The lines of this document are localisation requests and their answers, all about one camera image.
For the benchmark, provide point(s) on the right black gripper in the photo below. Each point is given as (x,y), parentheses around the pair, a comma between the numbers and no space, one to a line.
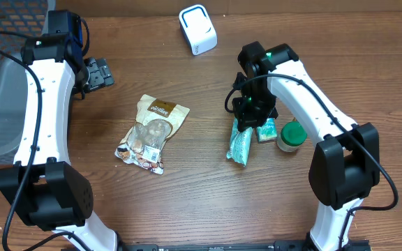
(248,120)

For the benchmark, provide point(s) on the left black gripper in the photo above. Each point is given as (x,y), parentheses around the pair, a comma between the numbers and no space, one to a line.
(100,74)

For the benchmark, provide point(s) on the Kleenex pocket tissue pack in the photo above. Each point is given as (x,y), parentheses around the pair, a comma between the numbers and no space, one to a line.
(267,132)

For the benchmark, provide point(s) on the mint green wipes pack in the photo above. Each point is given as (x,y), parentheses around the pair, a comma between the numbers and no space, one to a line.
(240,143)

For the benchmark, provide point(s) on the green lid seasoning jar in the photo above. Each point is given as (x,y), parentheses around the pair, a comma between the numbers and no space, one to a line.
(292,136)

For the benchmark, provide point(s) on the brown white snack bag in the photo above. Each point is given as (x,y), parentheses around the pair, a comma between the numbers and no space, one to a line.
(156,122)

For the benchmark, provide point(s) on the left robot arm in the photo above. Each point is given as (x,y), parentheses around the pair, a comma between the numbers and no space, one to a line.
(42,187)

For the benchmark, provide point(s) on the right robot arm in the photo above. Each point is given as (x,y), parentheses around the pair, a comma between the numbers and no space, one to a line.
(343,169)

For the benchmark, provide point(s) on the white barcode scanner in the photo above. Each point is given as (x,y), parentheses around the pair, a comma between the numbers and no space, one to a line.
(198,29)

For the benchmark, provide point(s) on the grey plastic shopping basket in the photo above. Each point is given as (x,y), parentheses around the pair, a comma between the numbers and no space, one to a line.
(17,20)

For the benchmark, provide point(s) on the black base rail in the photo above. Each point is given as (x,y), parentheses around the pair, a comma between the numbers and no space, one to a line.
(222,247)

